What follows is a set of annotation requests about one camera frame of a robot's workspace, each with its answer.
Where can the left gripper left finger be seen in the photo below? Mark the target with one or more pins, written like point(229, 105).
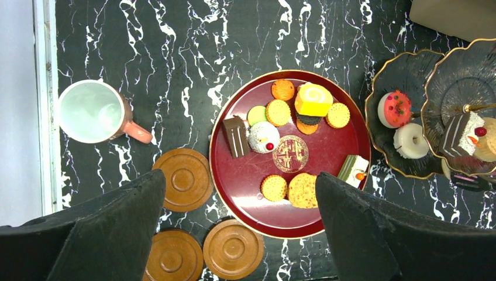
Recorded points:
point(105, 238)

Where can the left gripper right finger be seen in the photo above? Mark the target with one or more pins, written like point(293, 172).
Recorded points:
point(373, 239)

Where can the small decorated white cake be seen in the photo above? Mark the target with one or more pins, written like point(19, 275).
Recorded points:
point(354, 170)

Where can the white frosted donut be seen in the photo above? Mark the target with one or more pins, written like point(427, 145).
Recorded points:
point(409, 142)

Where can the red sprinkled donut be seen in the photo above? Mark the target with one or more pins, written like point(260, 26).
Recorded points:
point(394, 109)

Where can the three-tier glass cake stand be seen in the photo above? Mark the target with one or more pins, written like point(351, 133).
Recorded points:
point(439, 86)

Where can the dark red round tray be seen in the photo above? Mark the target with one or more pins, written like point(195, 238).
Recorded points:
point(238, 180)

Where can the pink frosted donut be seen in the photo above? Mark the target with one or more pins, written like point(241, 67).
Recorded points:
point(472, 183)

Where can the wooden coaster lower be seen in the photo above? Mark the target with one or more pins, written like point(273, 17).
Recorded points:
point(175, 255)

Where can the wooden coaster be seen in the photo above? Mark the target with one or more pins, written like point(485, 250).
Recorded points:
point(175, 255)
point(188, 179)
point(232, 251)

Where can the large flat brown cookie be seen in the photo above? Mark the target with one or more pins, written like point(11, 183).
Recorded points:
point(301, 191)

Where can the wooden coaster upper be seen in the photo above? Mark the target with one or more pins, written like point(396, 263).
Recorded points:
point(188, 179)

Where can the wooden coaster middle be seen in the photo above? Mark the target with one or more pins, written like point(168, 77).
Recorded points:
point(232, 251)

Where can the white cream puff with cherry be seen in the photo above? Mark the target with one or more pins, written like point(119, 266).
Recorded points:
point(263, 137)

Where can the yellow cake slice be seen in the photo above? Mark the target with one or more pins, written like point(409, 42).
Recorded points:
point(313, 100)

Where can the round yellow biscuit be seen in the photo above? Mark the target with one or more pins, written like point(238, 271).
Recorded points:
point(278, 112)

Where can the chocolate layered cake slice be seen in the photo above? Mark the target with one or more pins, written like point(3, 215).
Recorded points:
point(236, 135)

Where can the green macaron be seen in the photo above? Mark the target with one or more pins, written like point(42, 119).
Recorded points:
point(256, 114)

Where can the chocolate chip cookie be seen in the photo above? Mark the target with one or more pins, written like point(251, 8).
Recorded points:
point(282, 89)

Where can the tan plastic toolbox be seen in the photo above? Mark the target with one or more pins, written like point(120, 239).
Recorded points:
point(466, 19)

